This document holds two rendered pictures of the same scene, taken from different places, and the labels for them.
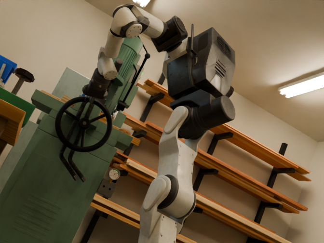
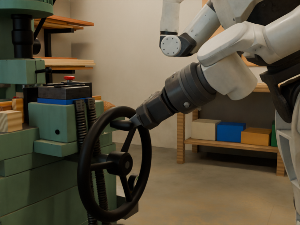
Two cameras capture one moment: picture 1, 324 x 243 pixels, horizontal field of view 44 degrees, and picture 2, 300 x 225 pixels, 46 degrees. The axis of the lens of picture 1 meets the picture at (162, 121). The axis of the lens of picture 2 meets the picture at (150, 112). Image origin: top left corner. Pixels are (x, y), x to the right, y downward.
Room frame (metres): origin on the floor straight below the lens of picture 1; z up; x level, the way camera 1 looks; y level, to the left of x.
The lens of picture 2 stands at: (1.41, 0.96, 1.05)
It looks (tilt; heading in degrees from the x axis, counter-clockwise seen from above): 8 degrees down; 309
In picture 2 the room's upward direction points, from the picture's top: straight up
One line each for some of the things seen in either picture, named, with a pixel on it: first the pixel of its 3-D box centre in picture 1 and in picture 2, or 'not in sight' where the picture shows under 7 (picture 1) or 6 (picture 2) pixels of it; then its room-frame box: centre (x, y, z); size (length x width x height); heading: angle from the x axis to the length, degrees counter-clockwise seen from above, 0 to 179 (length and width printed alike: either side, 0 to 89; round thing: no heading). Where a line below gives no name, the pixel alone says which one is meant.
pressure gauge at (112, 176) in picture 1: (113, 175); (135, 185); (2.18, 0.12, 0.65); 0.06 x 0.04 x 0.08; 98
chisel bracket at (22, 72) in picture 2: not in sight; (20, 74); (2.37, 0.40, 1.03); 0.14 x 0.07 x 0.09; 8
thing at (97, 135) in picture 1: (82, 131); (41, 146); (2.29, 0.39, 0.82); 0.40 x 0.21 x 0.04; 98
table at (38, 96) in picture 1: (82, 120); (45, 132); (2.24, 0.41, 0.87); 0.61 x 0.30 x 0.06; 98
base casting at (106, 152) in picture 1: (75, 145); (3, 158); (2.47, 0.42, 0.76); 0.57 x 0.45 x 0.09; 8
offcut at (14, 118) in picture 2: (65, 100); (8, 121); (2.20, 0.54, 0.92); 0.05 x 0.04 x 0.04; 106
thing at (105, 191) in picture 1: (106, 188); (118, 201); (2.25, 0.12, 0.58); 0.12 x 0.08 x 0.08; 8
